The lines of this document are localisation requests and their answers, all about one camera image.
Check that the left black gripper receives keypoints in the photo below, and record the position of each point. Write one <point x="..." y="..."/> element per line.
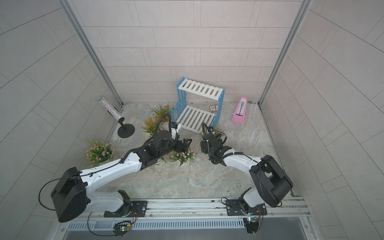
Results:
<point x="180" y="149"/>

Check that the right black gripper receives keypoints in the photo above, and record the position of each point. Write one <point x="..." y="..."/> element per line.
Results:
<point x="204" y="146"/>

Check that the red flower pot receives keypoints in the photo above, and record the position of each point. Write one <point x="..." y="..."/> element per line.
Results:
<point x="160" y="111"/>
<point x="150" y="125"/>
<point x="216" y="131"/>

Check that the pink flower pot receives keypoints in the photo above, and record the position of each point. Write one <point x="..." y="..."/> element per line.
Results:
<point x="100" y="153"/>
<point x="180" y="158"/>

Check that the red flower pot back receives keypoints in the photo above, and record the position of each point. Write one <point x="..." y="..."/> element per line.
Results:
<point x="160" y="111"/>

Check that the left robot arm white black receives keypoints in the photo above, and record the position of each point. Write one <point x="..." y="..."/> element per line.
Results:
<point x="76" y="191"/>

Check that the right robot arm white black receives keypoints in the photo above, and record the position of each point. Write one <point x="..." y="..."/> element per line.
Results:
<point x="271" y="182"/>

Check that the blue white two-tier rack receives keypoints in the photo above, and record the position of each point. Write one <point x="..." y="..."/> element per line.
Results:
<point x="190" y="116"/>

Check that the small patterned card box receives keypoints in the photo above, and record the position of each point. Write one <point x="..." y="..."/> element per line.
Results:
<point x="213" y="109"/>

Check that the pink metronome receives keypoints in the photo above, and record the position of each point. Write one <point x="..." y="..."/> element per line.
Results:
<point x="240" y="111"/>

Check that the glitter tube on black stand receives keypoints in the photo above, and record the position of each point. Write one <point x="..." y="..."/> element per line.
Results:
<point x="125" y="130"/>

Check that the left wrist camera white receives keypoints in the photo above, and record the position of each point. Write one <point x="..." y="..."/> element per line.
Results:
<point x="174" y="129"/>

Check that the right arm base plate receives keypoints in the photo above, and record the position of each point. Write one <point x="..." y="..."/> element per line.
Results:
<point x="234" y="207"/>

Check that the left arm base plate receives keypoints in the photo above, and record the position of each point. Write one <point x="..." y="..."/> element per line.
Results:
<point x="138" y="207"/>

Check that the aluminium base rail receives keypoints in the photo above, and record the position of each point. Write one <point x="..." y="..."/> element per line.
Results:
<point x="195" y="214"/>

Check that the right circuit board with cables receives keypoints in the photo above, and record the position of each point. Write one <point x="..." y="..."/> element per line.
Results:
<point x="253" y="224"/>

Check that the circuit board with cables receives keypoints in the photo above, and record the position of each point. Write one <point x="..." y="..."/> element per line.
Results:
<point x="119" y="229"/>
<point x="253" y="224"/>

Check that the left circuit board with cables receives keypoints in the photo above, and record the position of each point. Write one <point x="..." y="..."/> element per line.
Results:
<point x="119" y="229"/>

